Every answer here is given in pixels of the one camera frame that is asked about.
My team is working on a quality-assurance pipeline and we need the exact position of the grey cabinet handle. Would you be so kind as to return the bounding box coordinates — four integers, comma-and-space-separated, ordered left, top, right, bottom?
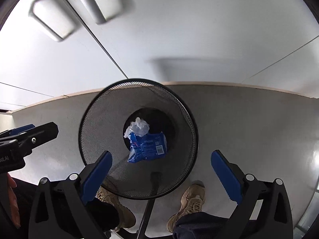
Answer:
70, 0, 124, 25
29, 0, 78, 42

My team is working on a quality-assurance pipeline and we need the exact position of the black pole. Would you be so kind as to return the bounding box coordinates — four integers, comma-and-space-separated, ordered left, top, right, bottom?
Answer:
136, 171, 163, 239

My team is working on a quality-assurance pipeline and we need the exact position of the tan shoe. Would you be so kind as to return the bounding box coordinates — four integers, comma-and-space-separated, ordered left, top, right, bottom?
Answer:
166, 183, 206, 233
96, 186, 137, 230

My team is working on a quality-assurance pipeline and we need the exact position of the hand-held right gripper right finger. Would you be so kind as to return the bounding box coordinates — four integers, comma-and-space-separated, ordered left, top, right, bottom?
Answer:
211, 150, 294, 239

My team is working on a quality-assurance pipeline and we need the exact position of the blue plastic packet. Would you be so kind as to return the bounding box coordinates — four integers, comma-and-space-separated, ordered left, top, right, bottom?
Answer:
127, 131, 167, 163

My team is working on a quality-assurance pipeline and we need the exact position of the person's dark trouser leg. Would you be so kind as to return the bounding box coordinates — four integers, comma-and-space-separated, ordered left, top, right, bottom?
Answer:
0, 177, 119, 239
173, 211, 236, 239

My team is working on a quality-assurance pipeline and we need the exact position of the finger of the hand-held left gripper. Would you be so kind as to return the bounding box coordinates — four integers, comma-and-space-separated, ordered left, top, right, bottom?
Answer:
0, 124, 36, 140
14, 122, 59, 158

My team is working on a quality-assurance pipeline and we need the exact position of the black mesh waste bin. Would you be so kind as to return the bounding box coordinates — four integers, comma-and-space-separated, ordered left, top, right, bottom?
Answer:
78, 79, 199, 201

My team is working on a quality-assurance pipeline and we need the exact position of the person's left hand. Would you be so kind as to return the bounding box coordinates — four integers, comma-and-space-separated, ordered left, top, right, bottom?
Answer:
0, 174, 21, 229

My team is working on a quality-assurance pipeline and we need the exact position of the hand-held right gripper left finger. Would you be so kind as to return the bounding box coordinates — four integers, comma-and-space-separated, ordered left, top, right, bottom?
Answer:
29, 151, 112, 239

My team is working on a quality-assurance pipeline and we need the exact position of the crumpled clear plastic wrapper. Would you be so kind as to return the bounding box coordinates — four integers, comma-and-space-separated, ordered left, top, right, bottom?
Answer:
124, 117, 150, 139

